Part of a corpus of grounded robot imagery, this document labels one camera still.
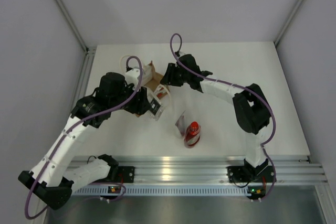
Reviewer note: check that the clear plastic tube pack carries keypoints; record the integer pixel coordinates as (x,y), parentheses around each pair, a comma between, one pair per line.
(181,124)

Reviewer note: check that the perforated cable duct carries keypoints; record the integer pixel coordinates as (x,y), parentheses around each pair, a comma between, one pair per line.
(147,190)

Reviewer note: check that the aluminium rail base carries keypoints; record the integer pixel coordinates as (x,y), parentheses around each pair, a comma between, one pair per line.
(213,170)

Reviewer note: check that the burlap watermelon canvas bag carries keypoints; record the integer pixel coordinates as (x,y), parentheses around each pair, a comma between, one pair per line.
(150,80)

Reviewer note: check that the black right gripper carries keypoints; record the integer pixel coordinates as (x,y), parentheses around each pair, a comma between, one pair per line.
(169,78)

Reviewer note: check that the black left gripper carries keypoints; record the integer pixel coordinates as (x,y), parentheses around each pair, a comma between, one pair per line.
(140,105)

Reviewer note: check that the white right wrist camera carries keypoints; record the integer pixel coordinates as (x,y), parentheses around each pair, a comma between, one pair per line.
(179,53)

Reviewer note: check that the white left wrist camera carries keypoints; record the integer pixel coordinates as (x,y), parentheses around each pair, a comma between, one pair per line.
(133,76)

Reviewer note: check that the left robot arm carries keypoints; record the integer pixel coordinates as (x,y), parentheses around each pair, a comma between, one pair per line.
(49,180)

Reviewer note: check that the red shampoo bottle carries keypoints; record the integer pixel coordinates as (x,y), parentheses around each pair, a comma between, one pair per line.
(192,135)

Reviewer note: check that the clear bottle grey cap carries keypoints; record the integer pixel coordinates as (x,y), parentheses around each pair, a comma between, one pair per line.
(156,107)

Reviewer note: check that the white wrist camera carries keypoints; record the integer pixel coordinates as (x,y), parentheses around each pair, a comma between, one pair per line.
(133,76)
(179,53)

